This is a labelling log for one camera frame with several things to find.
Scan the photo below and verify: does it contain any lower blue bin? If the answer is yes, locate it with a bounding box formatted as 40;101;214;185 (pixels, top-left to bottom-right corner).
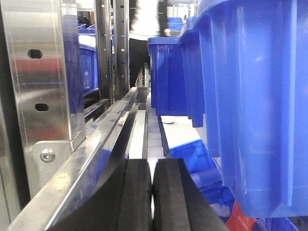
170;139;234;221

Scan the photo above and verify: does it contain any stainless steel shelf rail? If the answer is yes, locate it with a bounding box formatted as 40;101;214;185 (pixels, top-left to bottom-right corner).
7;88;138;231

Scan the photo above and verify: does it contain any large blue plastic bin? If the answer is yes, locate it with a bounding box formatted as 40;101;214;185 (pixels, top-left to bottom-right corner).
178;0;308;218

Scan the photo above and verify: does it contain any red snack package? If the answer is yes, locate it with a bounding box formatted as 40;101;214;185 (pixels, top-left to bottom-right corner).
225;201;256;231

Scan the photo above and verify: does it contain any person in white shirt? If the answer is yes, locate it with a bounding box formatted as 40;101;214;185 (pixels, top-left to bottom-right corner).
129;0;170;88

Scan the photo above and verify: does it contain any steel rack upright post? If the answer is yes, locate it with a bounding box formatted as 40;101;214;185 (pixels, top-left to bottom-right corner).
0;0;86;197

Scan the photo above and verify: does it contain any perforated steel upright pair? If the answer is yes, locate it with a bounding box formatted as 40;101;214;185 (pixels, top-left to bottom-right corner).
94;0;129;105

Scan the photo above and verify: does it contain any white roller track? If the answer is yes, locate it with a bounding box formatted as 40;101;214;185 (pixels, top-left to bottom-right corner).
142;93;165;177

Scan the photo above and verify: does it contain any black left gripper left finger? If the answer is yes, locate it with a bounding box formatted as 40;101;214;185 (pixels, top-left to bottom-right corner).
49;159;152;231

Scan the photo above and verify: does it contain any blue bin on left shelf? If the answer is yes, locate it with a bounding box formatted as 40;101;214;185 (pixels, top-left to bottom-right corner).
78;34;99;93

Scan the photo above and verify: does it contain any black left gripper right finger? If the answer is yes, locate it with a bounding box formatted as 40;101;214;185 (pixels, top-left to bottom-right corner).
153;159;228;231

